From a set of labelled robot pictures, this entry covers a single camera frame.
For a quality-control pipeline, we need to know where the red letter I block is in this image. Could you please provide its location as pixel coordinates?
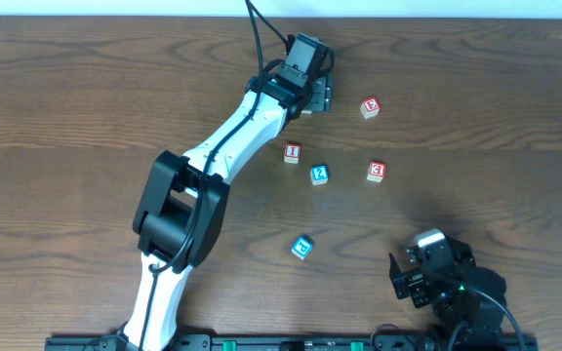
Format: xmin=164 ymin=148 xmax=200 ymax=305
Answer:
xmin=284 ymin=143 xmax=301 ymax=164

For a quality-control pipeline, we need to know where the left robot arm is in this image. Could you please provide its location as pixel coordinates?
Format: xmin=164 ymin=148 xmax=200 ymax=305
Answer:
xmin=119 ymin=74 xmax=333 ymax=350

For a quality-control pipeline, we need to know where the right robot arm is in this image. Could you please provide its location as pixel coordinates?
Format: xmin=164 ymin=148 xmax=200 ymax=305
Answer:
xmin=389 ymin=229 xmax=506 ymax=350

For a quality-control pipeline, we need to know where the red letter E block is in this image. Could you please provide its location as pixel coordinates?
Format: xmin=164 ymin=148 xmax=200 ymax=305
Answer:
xmin=360 ymin=97 xmax=381 ymax=119

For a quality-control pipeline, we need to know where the blue question mark block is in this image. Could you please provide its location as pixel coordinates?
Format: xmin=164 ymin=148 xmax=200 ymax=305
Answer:
xmin=310 ymin=165 xmax=329 ymax=185

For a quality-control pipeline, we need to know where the red number 3 block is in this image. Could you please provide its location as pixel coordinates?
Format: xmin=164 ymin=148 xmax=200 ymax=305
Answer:
xmin=367 ymin=162 xmax=386 ymax=182

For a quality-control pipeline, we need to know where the blue tilted letter block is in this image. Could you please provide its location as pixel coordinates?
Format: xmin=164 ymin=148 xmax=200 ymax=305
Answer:
xmin=291 ymin=236 xmax=313 ymax=260

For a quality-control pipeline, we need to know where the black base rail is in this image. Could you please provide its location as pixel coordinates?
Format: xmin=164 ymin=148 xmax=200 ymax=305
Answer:
xmin=44 ymin=332 xmax=540 ymax=351

